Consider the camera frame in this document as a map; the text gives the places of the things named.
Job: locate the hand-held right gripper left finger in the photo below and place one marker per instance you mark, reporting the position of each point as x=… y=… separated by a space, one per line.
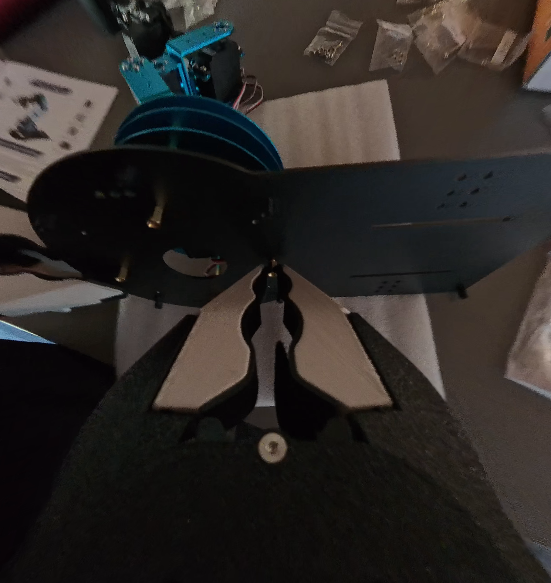
x=202 y=360

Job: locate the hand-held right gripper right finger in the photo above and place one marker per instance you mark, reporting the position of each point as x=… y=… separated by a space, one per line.
x=339 y=360

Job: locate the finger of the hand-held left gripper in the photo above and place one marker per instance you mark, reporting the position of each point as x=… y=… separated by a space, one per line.
x=39 y=294
x=7 y=223

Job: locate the robot arm instruction booklet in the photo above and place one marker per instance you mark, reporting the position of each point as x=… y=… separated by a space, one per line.
x=29 y=114

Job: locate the blue toy robot arm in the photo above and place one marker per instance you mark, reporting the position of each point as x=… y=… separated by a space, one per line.
x=394 y=218

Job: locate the white foam sheet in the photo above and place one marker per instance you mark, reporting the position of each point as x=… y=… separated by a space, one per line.
x=330 y=123

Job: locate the pile of small screw bags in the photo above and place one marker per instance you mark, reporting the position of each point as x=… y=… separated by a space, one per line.
x=334 y=41

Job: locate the orange and white cardboard box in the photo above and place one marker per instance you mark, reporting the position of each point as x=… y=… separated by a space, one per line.
x=546 y=45

